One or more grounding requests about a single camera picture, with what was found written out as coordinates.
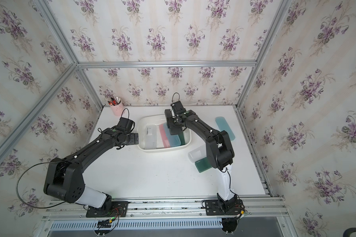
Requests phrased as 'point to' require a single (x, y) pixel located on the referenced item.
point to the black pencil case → (173, 130)
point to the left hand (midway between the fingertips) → (131, 140)
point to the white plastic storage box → (157, 119)
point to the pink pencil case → (165, 139)
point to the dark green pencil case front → (202, 165)
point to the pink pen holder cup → (117, 109)
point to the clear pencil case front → (197, 154)
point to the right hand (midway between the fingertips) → (176, 122)
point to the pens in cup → (114, 101)
